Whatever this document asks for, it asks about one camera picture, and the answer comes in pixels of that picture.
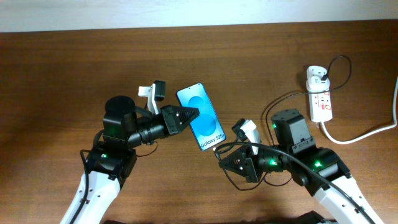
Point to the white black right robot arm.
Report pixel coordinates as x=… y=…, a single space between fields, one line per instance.
x=320 y=170

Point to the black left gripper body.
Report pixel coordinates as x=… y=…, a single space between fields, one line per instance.
x=169 y=121

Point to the blue Galaxy smartphone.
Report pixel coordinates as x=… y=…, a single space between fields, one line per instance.
x=206 y=128

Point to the white power strip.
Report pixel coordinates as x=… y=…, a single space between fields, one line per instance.
x=320 y=102

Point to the white USB charger adapter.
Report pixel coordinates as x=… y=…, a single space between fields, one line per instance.
x=315 y=84

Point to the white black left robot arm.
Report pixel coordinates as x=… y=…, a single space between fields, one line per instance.
x=113 y=155

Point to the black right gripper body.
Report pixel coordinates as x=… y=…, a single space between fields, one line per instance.
x=250 y=168

